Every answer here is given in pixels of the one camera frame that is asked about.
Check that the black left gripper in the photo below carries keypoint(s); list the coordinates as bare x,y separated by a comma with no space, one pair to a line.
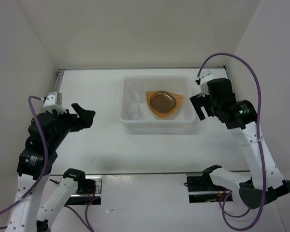
86,118

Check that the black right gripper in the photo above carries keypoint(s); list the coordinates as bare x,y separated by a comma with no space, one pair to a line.
197,101

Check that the orange woven triangular plate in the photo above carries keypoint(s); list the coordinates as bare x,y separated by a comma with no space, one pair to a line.
179,100

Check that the clear glass dish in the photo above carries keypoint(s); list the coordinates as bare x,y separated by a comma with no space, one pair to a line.
162,101

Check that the clear plastic cup front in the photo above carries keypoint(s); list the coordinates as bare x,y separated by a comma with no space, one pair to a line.
132,111

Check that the clear plastic cup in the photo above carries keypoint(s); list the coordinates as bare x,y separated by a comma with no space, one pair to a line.
136,92
132,111

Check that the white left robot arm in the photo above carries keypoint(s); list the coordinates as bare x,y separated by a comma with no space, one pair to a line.
28,215

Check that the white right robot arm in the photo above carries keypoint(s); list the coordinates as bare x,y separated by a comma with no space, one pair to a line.
240,117

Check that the translucent white plastic bin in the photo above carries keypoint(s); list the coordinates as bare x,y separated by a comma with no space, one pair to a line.
183,118

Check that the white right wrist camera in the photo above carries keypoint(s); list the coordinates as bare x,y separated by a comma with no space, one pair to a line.
202,81

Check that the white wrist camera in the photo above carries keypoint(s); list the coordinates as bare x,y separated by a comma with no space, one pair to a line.
202,81
53,103

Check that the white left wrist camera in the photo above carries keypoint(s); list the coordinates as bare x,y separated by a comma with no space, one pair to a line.
53,103

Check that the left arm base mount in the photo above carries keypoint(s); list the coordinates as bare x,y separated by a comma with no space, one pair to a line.
89,194

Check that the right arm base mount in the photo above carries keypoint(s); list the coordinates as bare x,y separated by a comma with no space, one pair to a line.
199,192

